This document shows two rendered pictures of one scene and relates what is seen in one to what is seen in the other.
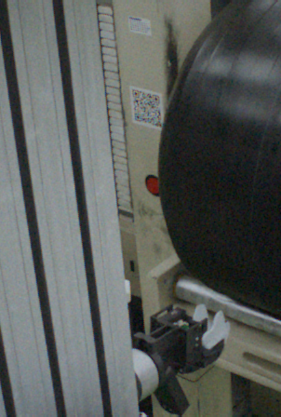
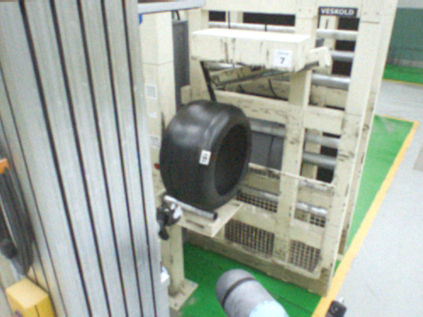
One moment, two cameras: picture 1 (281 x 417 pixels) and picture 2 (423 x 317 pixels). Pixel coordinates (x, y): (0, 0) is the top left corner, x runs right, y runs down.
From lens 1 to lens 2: 4 cm
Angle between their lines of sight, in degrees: 11
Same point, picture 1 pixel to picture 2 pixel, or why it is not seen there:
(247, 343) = (187, 216)
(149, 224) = (155, 179)
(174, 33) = (164, 117)
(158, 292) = (158, 200)
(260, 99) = (192, 137)
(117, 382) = (150, 226)
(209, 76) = (175, 130)
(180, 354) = (166, 219)
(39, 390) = (125, 230)
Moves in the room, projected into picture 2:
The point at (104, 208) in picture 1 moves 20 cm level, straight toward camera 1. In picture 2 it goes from (147, 168) to (156, 223)
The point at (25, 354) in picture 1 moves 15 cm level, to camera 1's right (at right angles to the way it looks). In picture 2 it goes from (119, 217) to (192, 208)
